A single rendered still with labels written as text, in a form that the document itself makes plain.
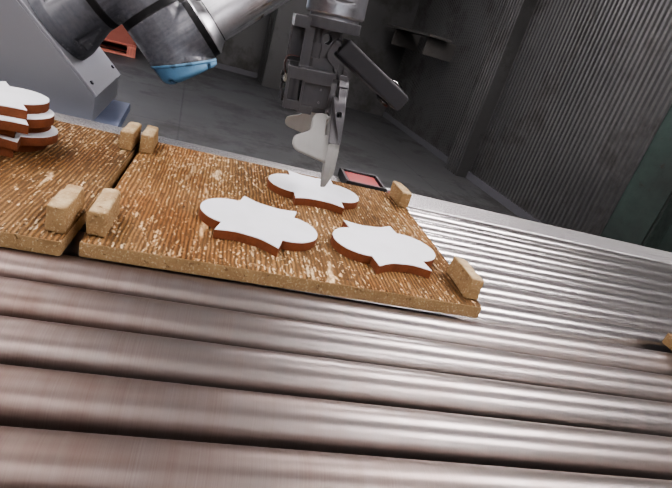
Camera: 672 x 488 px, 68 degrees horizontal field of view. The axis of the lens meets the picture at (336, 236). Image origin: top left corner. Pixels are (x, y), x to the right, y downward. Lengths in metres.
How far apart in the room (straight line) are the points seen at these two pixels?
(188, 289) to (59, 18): 0.71
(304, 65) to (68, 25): 0.54
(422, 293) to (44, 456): 0.37
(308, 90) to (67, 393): 0.45
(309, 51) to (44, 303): 0.42
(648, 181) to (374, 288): 2.51
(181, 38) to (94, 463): 0.86
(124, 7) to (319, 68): 0.50
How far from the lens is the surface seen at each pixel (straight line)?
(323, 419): 0.38
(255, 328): 0.44
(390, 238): 0.63
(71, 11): 1.09
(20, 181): 0.61
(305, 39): 0.67
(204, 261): 0.49
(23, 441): 0.34
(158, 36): 1.07
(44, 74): 1.10
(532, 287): 0.76
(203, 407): 0.36
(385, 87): 0.69
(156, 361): 0.40
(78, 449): 0.34
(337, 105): 0.65
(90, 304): 0.45
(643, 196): 2.95
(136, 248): 0.49
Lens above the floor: 1.17
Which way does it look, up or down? 22 degrees down
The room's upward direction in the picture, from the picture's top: 17 degrees clockwise
